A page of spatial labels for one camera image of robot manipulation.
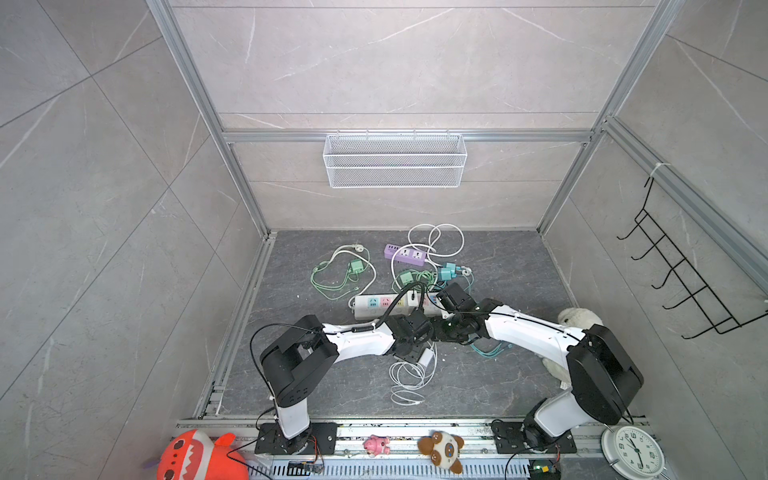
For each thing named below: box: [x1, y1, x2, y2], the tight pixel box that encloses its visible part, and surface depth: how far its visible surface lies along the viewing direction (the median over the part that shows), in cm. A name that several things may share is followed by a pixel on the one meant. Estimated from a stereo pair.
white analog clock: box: [600, 425, 667, 480], surface depth 70 cm
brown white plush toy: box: [417, 431, 464, 475], surface depth 71 cm
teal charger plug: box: [440, 262, 457, 280], surface depth 105 cm
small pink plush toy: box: [362, 434, 391, 458], surface depth 72 cm
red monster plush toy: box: [157, 429, 249, 480], surface depth 66 cm
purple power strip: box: [384, 244, 427, 266], surface depth 111 cm
